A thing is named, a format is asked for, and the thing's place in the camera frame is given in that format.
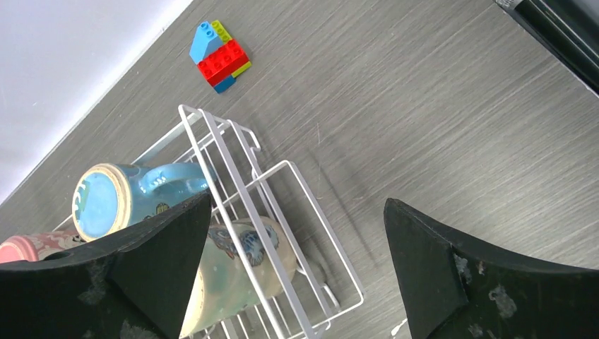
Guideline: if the pink ceramic mug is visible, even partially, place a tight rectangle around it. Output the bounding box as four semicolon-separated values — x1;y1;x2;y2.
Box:
1;230;85;263

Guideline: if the cream green ceramic mug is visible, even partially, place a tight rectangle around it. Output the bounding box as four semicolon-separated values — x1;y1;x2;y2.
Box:
179;218;283;338

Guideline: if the red blue toy brick stack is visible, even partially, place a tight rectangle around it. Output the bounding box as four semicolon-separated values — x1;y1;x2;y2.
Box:
189;20;252;93

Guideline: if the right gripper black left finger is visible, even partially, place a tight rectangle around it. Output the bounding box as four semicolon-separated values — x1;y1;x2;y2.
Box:
1;193;212;338

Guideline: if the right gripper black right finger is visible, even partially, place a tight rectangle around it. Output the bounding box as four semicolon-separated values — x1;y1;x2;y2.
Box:
384;198;598;338

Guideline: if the white wire dish rack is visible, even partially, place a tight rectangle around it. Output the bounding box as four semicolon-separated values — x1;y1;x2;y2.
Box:
130;105;364;338

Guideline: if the blue ceramic mug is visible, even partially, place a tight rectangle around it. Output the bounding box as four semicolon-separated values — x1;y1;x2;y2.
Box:
72;162;209;242

